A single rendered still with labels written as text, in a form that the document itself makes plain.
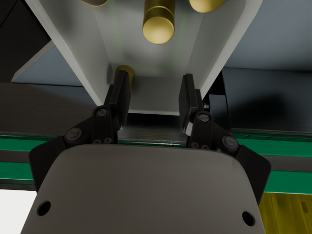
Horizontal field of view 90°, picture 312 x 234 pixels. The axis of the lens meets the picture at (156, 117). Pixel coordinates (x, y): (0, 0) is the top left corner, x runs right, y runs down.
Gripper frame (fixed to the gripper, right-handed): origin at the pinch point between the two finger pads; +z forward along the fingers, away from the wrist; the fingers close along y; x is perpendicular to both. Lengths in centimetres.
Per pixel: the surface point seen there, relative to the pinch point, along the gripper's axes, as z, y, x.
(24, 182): 3, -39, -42
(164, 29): 7.8, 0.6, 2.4
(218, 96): 10.2, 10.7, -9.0
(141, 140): 7.1, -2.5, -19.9
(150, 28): 7.8, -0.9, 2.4
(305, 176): -1.0, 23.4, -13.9
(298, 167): 0.4, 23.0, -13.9
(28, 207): -4, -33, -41
